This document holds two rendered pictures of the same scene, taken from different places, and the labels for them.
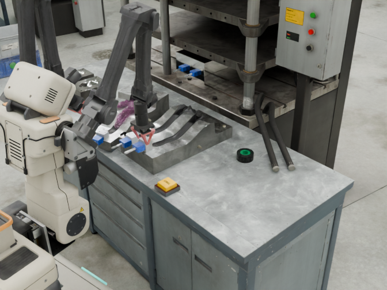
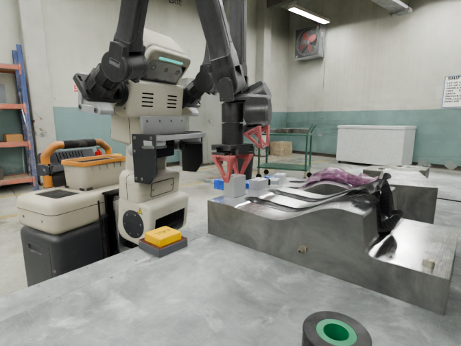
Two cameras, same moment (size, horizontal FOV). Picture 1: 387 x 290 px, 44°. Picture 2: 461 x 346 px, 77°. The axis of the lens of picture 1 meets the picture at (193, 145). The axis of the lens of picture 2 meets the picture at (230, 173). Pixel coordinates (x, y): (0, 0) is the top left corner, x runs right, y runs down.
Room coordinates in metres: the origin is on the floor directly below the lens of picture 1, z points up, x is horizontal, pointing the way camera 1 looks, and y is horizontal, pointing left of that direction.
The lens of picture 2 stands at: (1.70, -0.53, 1.09)
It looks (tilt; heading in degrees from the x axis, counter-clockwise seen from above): 11 degrees down; 81
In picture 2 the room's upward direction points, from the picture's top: straight up
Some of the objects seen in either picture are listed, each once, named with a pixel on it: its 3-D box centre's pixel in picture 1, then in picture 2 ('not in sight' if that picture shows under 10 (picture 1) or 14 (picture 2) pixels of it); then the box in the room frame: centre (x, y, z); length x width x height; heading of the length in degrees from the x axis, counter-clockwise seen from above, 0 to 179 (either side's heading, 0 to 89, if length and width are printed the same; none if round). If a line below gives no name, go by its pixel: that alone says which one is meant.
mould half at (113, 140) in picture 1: (122, 115); (340, 188); (2.23, 0.37, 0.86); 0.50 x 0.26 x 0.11; 148
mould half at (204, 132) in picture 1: (177, 132); (322, 216); (2.01, 0.08, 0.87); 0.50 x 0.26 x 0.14; 131
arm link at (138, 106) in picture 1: (141, 106); (234, 112); (1.83, 0.22, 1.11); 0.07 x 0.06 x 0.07; 152
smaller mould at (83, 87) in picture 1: (89, 88); (390, 177); (2.61, 0.62, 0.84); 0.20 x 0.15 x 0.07; 131
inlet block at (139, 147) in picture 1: (137, 148); (221, 182); (1.80, 0.25, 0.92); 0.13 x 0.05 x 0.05; 130
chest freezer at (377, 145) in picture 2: not in sight; (374, 145); (6.20, 5.82, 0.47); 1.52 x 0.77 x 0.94; 123
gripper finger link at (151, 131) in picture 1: (144, 134); (229, 164); (1.81, 0.21, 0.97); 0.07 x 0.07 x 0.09; 40
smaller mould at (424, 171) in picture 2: (77, 78); (406, 172); (2.78, 0.73, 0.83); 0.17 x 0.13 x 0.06; 131
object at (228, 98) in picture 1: (222, 71); not in sight; (3.04, -0.20, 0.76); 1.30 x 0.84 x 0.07; 41
